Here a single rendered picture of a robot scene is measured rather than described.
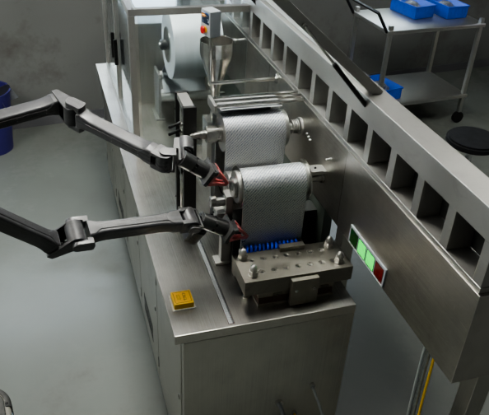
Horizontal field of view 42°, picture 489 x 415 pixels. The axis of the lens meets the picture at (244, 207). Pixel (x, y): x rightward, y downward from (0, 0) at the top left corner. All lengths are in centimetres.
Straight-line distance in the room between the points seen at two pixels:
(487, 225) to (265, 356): 108
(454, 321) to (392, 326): 192
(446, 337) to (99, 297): 233
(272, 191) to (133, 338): 149
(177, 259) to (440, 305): 109
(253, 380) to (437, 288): 91
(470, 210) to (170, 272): 121
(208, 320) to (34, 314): 163
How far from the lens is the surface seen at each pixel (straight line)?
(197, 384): 234
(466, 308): 167
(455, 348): 175
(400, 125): 184
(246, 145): 237
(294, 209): 229
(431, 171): 171
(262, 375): 241
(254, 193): 219
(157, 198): 282
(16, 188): 474
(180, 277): 237
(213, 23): 252
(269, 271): 221
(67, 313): 362
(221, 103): 238
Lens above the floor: 241
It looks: 33 degrees down
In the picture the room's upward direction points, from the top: 3 degrees clockwise
